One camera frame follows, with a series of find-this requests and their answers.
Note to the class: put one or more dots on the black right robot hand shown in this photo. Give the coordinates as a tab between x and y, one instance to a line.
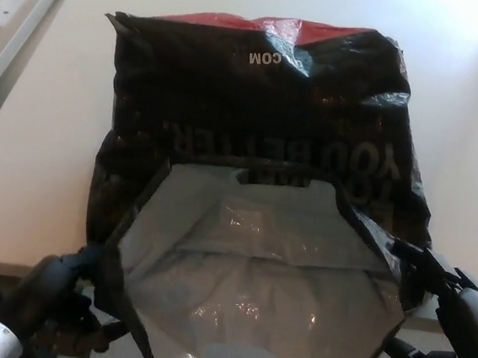
476	312

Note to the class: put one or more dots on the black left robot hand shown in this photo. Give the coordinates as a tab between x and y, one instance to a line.
47	283

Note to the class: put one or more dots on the black and red plastic bag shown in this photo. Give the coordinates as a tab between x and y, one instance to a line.
250	104

